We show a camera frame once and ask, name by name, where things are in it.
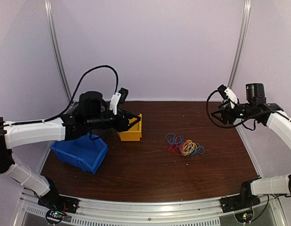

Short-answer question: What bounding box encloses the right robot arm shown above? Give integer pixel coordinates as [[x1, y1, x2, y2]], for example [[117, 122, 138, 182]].
[[205, 83, 291, 208]]

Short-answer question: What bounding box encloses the left corner aluminium post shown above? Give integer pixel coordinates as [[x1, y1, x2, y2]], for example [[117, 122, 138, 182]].
[[44, 0, 71, 102]]

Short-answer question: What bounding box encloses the front aluminium rail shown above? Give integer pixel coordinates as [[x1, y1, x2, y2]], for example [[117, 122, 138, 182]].
[[18, 186, 285, 226]]

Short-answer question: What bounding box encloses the corner aluminium post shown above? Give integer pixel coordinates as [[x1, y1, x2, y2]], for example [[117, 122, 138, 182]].
[[228, 0, 251, 88], [44, 0, 71, 102]]

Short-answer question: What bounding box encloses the clear grey plastic tub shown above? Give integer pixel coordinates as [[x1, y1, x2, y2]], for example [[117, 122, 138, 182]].
[[66, 102, 105, 117]]

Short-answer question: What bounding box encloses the yellow plastic bin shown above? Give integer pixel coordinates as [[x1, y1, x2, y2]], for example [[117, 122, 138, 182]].
[[118, 114, 142, 142]]

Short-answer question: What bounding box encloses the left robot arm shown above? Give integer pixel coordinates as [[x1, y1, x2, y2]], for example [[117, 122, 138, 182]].
[[0, 89, 141, 209]]

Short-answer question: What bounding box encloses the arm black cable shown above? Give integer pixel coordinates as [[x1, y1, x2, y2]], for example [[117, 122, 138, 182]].
[[205, 88, 259, 131], [4, 65, 120, 125]]

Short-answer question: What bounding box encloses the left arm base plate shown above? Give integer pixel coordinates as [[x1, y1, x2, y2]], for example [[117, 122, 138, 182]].
[[38, 194, 79, 214]]

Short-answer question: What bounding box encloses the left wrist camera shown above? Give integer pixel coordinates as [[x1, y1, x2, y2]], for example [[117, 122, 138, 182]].
[[109, 88, 129, 115]]

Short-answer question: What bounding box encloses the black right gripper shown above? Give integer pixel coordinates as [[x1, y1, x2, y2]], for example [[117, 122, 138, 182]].
[[211, 100, 256, 125]]

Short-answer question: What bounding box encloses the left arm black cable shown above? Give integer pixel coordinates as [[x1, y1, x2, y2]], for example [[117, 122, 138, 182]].
[[4, 65, 120, 125]]

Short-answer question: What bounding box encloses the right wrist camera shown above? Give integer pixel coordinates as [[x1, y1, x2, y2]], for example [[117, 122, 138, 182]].
[[217, 85, 239, 109]]

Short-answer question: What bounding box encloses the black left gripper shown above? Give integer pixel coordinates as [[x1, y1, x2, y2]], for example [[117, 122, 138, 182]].
[[86, 107, 141, 133]]

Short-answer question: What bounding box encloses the blue plastic bin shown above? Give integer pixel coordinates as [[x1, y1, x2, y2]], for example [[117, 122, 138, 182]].
[[50, 134, 108, 174]]

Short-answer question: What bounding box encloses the right corner aluminium post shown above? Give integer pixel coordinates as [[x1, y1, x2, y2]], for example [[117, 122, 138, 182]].
[[228, 0, 251, 88]]

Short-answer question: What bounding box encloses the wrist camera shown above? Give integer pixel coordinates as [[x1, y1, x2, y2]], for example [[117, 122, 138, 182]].
[[109, 88, 129, 115], [217, 85, 239, 109]]

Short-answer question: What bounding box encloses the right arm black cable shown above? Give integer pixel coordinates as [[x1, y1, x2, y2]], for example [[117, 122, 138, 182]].
[[205, 88, 259, 131]]

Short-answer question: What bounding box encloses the yellow cable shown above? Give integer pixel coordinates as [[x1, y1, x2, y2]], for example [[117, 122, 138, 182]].
[[180, 140, 198, 157]]

